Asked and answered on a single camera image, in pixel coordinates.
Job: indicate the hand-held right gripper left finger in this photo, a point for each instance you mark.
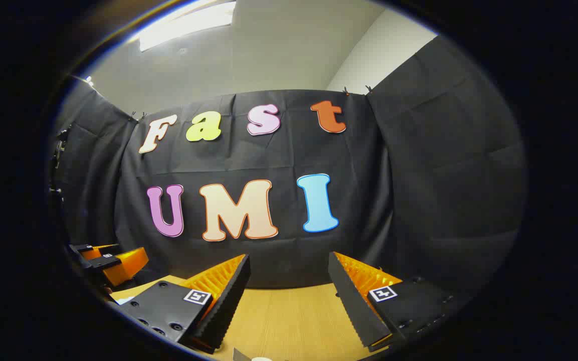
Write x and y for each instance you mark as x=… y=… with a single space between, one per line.
x=226 y=301

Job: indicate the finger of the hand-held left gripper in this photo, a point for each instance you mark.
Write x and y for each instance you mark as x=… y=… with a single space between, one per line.
x=126 y=265
x=93 y=250

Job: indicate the ceiling light panel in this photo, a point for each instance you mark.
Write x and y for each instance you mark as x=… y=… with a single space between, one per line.
x=188 y=22

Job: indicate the small white box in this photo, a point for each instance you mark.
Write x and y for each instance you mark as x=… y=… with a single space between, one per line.
x=239 y=355

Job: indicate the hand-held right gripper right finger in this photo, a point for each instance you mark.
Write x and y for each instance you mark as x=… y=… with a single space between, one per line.
x=354 y=306

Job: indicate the black backdrop cloth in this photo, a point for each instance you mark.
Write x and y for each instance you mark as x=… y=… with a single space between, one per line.
x=278 y=155

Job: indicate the white pump bottle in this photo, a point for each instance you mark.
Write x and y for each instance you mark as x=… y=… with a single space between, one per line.
x=262 y=359

